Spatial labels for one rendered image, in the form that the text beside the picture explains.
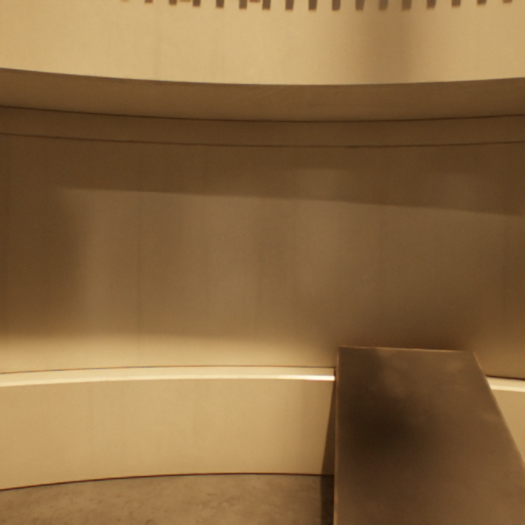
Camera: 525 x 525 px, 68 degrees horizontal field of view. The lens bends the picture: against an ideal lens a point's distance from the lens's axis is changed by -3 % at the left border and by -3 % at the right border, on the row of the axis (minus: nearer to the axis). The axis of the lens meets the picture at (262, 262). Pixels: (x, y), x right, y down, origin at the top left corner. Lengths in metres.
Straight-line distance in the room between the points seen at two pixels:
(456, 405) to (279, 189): 0.29
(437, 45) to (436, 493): 0.38
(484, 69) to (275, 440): 0.43
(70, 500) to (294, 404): 0.25
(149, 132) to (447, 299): 0.40
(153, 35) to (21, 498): 0.47
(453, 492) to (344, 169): 0.34
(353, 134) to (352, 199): 0.08
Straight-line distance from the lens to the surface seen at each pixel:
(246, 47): 0.42
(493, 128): 0.53
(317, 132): 0.50
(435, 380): 0.45
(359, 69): 0.42
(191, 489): 0.49
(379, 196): 0.49
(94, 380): 0.48
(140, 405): 0.48
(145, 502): 0.47
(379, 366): 0.45
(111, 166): 0.50
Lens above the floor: 0.25
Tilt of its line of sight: 2 degrees down
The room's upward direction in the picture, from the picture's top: 1 degrees clockwise
